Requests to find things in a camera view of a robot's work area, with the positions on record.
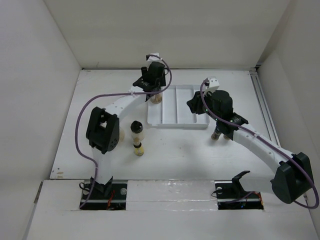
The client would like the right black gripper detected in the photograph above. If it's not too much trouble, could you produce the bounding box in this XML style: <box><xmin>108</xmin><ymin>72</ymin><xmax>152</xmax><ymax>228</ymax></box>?
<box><xmin>186</xmin><ymin>88</ymin><xmax>221</xmax><ymax>122</ymax></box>

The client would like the black-capped jar with chunks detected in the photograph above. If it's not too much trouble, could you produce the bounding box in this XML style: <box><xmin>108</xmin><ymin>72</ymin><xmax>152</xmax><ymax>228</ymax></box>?
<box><xmin>149</xmin><ymin>93</ymin><xmax>163</xmax><ymax>104</ymax></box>

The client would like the black-capped jar with powder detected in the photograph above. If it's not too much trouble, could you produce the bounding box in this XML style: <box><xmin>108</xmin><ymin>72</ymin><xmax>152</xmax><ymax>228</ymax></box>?
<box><xmin>130</xmin><ymin>120</ymin><xmax>145</xmax><ymax>144</ymax></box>

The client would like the small yellow-label bottle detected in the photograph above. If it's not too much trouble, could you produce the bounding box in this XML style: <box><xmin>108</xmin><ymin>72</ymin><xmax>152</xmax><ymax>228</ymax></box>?
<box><xmin>133</xmin><ymin>142</ymin><xmax>145</xmax><ymax>157</ymax></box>

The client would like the wide clear glass jar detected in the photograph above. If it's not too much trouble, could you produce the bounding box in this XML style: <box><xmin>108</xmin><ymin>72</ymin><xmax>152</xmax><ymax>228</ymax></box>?
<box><xmin>118</xmin><ymin>127</ymin><xmax>125</xmax><ymax>143</ymax></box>

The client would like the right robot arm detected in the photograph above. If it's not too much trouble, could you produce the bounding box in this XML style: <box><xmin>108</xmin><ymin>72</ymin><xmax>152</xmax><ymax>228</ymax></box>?
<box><xmin>186</xmin><ymin>90</ymin><xmax>320</xmax><ymax>208</ymax></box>

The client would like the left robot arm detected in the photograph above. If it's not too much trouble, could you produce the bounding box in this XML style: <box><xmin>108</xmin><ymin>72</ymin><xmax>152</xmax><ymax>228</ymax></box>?
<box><xmin>86</xmin><ymin>61</ymin><xmax>166</xmax><ymax>199</ymax></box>

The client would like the white divided tray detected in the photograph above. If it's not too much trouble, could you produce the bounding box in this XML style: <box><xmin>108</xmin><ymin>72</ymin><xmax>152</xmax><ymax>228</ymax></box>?
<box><xmin>147</xmin><ymin>84</ymin><xmax>210</xmax><ymax>129</ymax></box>

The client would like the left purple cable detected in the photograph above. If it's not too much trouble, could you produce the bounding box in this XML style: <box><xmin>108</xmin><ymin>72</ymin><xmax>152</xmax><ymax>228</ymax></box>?
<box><xmin>74</xmin><ymin>55</ymin><xmax>173</xmax><ymax>208</ymax></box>

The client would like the purple cable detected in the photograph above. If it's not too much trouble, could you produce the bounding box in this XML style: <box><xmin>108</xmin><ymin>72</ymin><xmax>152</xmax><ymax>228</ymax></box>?
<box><xmin>74</xmin><ymin>55</ymin><xmax>173</xmax><ymax>208</ymax></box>
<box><xmin>199</xmin><ymin>78</ymin><xmax>315</xmax><ymax>209</ymax></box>

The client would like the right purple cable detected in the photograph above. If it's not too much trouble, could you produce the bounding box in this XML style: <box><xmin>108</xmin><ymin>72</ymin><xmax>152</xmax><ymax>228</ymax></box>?
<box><xmin>199</xmin><ymin>78</ymin><xmax>315</xmax><ymax>209</ymax></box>

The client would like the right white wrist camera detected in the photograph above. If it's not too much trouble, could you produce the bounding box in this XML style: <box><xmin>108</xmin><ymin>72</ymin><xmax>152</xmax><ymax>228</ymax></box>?
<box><xmin>204</xmin><ymin>76</ymin><xmax>220</xmax><ymax>95</ymax></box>

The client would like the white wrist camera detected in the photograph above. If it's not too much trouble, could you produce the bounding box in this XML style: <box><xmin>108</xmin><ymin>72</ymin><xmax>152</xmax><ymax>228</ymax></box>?
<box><xmin>145</xmin><ymin>52</ymin><xmax>162</xmax><ymax>63</ymax></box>
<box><xmin>204</xmin><ymin>76</ymin><xmax>220</xmax><ymax>95</ymax></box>

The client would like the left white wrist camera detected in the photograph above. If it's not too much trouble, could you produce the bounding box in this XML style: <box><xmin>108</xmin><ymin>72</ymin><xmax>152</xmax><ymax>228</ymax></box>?
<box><xmin>145</xmin><ymin>52</ymin><xmax>162</xmax><ymax>63</ymax></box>

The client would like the aluminium rail at right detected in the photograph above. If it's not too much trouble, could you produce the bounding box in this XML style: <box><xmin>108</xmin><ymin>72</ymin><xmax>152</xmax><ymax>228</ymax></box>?
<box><xmin>249</xmin><ymin>67</ymin><xmax>281</xmax><ymax>146</ymax></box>

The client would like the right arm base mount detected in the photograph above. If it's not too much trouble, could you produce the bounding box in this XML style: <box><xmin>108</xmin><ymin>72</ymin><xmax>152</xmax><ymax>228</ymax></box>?
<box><xmin>211</xmin><ymin>170</ymin><xmax>264</xmax><ymax>210</ymax></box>

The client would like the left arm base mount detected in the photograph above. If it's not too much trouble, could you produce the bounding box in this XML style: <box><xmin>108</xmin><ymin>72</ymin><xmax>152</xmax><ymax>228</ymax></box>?
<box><xmin>79</xmin><ymin>178</ymin><xmax>128</xmax><ymax>211</ymax></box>

